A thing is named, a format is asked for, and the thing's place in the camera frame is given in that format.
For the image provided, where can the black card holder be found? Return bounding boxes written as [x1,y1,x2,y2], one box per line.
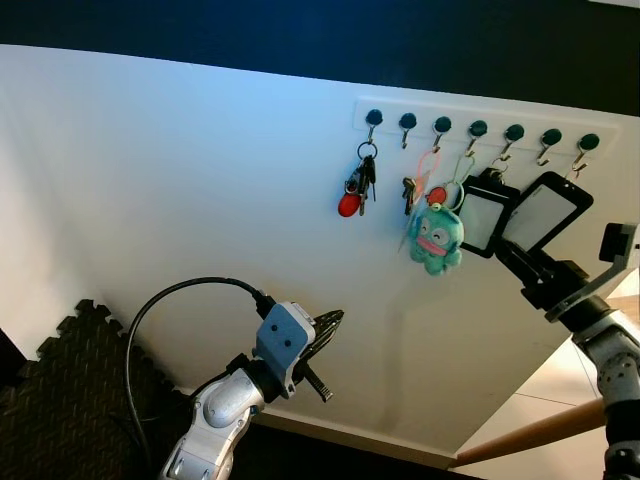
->
[500,172,594,256]
[458,168,521,259]

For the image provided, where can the black foam floor mat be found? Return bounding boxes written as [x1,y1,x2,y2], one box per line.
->
[235,415,451,480]

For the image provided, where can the key bunch with red tag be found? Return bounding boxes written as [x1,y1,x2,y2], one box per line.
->
[338,143,379,218]

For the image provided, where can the white hook rack dark knobs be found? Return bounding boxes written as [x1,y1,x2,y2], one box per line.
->
[355,98,640,169]

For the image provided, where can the white standing board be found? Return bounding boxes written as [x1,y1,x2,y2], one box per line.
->
[0,0,640,469]

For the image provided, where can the square black foam mat panel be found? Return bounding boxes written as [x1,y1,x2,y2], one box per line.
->
[0,300,206,480]

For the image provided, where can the teal plush keychain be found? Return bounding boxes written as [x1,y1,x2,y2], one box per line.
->
[405,185,466,278]

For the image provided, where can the keys on pink ring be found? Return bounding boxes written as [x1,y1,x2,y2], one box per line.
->
[402,150,446,216]

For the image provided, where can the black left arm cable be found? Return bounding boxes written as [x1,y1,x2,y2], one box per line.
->
[125,278,276,471]

